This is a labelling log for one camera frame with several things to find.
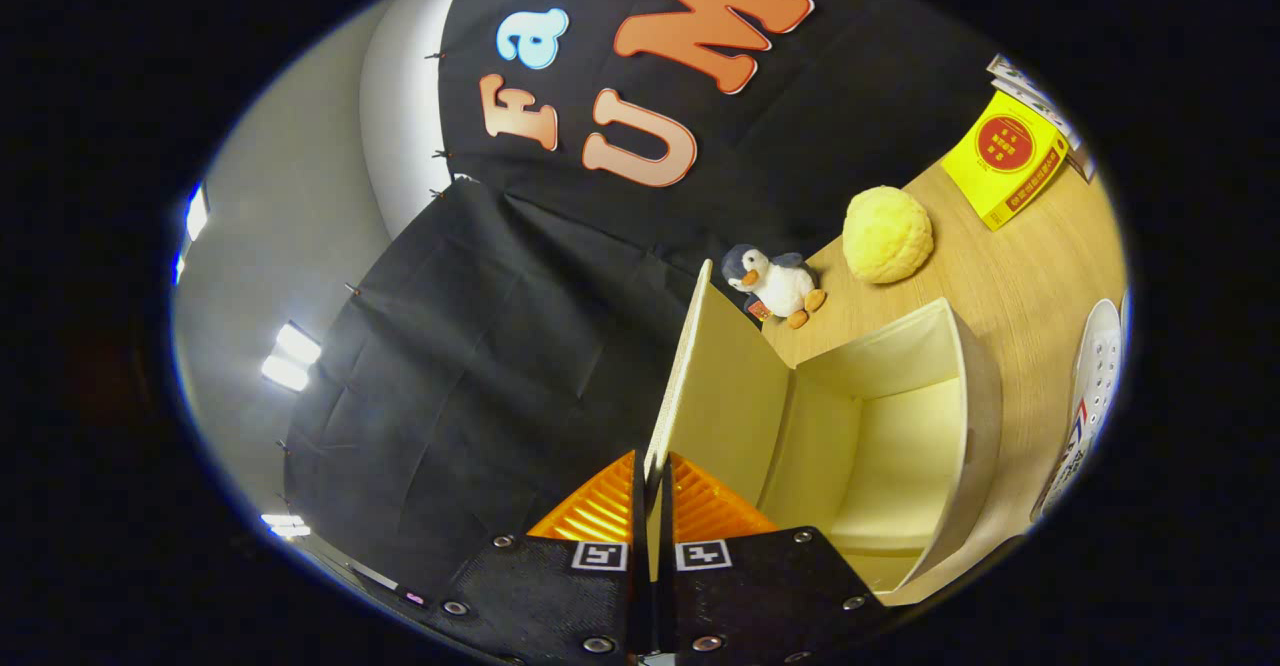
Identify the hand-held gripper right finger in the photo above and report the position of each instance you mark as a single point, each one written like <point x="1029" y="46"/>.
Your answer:
<point x="666" y="521"/>

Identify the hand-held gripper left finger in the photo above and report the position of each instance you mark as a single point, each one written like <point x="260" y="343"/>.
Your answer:
<point x="639" y="521"/>

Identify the beige storage box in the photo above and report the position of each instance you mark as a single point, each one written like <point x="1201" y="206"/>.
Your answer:
<point x="880" y="436"/>

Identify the white canvas shoe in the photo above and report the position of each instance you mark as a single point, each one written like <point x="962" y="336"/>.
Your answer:
<point x="1095" y="376"/>

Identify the black backdrop cloth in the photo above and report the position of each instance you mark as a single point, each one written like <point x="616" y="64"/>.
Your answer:
<point x="480" y="346"/>

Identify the penguin plush toy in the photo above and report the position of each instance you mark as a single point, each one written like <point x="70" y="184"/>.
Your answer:
<point x="780" y="286"/>

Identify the ceiling light panel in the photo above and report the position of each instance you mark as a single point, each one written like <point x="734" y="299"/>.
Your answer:
<point x="195" y="216"/>
<point x="290" y="356"/>
<point x="285" y="524"/>

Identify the yellow round plush bun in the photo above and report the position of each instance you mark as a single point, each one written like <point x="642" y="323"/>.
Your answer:
<point x="888" y="236"/>

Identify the yellow book with red circle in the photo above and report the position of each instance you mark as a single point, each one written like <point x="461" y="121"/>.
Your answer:
<point x="1005" y="151"/>

